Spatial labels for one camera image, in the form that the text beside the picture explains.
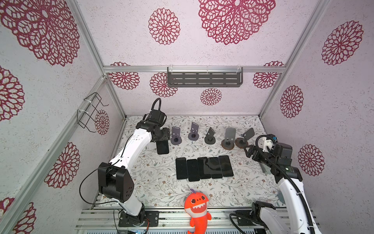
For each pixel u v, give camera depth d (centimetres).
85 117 75
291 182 49
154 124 59
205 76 95
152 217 74
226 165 92
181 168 92
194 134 108
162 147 86
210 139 102
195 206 70
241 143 102
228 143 102
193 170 92
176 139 106
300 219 41
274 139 66
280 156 57
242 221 73
